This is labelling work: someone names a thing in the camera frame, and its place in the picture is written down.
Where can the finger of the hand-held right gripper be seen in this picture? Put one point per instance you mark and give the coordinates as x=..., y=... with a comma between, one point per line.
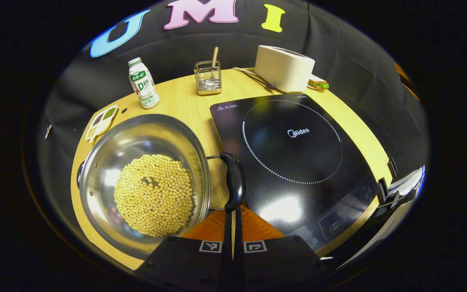
x=405, y=81

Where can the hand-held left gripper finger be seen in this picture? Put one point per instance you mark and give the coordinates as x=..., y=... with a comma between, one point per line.
x=228, y=243
x=237, y=243

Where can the pile of yellow soybeans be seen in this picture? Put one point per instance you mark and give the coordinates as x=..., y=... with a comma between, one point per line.
x=154, y=194

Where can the black induction cooktop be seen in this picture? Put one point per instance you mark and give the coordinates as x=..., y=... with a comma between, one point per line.
x=298, y=162

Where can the sandwich with lettuce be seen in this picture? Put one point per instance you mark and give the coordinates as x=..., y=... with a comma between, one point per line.
x=318, y=84

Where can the white toaster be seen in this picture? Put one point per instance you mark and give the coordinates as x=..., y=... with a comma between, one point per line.
x=284, y=69

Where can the white divided plate of beans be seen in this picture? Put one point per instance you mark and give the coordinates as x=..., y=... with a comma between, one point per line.
x=100, y=123

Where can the white milk bottle green label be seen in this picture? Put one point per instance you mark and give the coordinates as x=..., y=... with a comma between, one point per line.
x=143, y=85

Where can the silver cloth clip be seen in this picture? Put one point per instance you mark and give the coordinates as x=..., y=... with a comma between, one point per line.
x=48, y=132

